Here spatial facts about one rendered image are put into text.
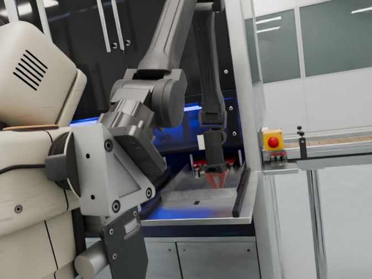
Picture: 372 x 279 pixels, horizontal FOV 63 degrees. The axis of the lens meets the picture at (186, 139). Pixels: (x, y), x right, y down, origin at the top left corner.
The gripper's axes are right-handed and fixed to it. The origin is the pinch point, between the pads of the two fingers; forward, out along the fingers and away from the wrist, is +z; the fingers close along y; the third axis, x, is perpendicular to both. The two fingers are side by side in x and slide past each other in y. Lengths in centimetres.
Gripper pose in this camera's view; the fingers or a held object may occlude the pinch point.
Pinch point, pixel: (218, 191)
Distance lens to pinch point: 101.6
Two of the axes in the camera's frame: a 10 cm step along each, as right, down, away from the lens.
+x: -9.4, 1.0, 3.1
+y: 3.1, -0.7, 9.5
